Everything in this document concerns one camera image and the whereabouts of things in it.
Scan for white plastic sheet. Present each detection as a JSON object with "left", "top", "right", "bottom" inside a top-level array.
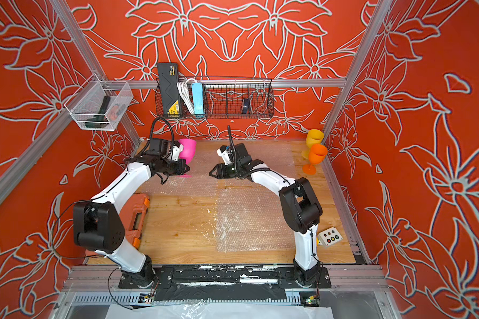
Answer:
[{"left": 106, "top": 303, "right": 333, "bottom": 318}]

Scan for pink plastic wine glass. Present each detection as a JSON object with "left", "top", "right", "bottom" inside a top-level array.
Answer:
[{"left": 179, "top": 138, "right": 196, "bottom": 166}]

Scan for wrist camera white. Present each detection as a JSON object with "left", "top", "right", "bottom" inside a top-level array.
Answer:
[
  {"left": 170, "top": 142, "right": 184, "bottom": 162},
  {"left": 217, "top": 146, "right": 234, "bottom": 166}
]

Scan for white coiled cable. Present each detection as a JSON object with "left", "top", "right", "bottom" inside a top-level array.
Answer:
[{"left": 176, "top": 78, "right": 195, "bottom": 115}]

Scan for white button control box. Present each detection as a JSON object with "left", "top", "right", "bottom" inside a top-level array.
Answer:
[{"left": 317, "top": 227, "right": 343, "bottom": 247}]

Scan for bubble pink glass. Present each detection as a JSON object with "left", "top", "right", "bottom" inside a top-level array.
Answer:
[{"left": 137, "top": 151, "right": 221, "bottom": 197}]

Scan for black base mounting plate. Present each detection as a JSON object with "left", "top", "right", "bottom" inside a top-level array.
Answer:
[{"left": 118, "top": 264, "right": 331, "bottom": 305}]

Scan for black yellow device box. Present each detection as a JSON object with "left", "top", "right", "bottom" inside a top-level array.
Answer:
[{"left": 157, "top": 62, "right": 182, "bottom": 118}]

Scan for black wire wall basket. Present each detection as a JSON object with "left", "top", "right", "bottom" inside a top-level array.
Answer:
[{"left": 154, "top": 77, "right": 275, "bottom": 120}]

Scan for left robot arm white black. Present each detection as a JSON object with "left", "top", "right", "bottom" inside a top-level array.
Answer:
[{"left": 73, "top": 138, "right": 190, "bottom": 288}]

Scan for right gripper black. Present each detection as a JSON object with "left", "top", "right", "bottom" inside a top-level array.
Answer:
[{"left": 208, "top": 163, "right": 243, "bottom": 179}]

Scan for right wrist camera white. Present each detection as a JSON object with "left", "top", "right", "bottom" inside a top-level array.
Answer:
[{"left": 217, "top": 146, "right": 234, "bottom": 166}]

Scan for clear acrylic wall bin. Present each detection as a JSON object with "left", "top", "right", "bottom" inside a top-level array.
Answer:
[{"left": 64, "top": 74, "right": 133, "bottom": 132}]

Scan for clear bubble wrap sheet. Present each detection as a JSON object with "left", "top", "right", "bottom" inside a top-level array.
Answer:
[{"left": 234, "top": 142, "right": 296, "bottom": 194}]

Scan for orange plastic wine glass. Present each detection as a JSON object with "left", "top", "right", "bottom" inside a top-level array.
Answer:
[{"left": 302, "top": 144, "right": 328, "bottom": 175}]

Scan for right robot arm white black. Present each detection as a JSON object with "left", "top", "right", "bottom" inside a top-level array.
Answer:
[{"left": 209, "top": 142, "right": 323, "bottom": 288}]

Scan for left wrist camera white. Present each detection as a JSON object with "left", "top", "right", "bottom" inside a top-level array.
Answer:
[{"left": 170, "top": 142, "right": 184, "bottom": 162}]

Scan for orange plastic tool case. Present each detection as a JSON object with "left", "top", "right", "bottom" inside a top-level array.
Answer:
[{"left": 119, "top": 194, "right": 150, "bottom": 250}]

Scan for bubble orange glass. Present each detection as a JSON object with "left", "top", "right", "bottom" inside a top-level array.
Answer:
[{"left": 215, "top": 186, "right": 295, "bottom": 253}]

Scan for yellow plastic wine glass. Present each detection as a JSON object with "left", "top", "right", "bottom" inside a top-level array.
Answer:
[{"left": 302, "top": 129, "right": 324, "bottom": 159}]

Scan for light blue power bank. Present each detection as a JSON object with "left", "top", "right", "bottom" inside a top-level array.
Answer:
[{"left": 192, "top": 82, "right": 205, "bottom": 118}]

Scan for dark green handled tool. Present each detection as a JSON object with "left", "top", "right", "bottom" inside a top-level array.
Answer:
[{"left": 85, "top": 95, "right": 111, "bottom": 129}]

